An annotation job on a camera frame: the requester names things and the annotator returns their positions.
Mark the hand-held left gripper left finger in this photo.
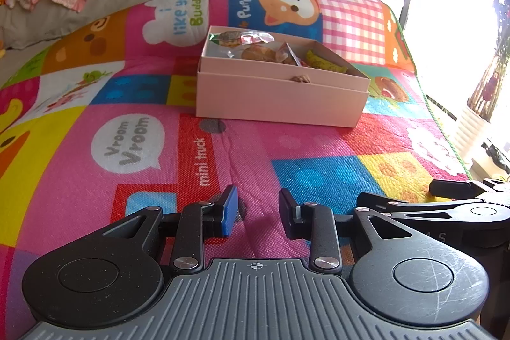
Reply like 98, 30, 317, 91
101, 184, 240, 274

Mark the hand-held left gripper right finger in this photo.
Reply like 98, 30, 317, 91
278, 188, 421, 276

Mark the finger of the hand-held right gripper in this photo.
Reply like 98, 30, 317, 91
356, 192, 476, 220
429, 178, 510, 199

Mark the pink cardboard box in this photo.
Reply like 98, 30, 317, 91
195, 25, 370, 129

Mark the long yellow snack packet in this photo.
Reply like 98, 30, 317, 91
305, 49, 348, 75

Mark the cartoon print candy bag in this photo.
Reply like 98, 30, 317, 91
279, 41, 304, 67

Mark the large bread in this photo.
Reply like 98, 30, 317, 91
229, 44, 281, 62

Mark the green edged snack packet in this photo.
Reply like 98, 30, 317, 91
209, 30, 240, 46

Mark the sausage snack packet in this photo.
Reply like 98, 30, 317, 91
238, 30, 275, 45

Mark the white ribbed plant pot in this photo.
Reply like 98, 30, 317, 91
454, 107, 497, 161

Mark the colourful cartoon play mat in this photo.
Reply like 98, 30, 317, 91
0, 0, 473, 340

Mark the tall green potted plant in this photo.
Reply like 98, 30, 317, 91
468, 0, 510, 121

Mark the beige bed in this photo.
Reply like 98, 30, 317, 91
0, 45, 52, 86

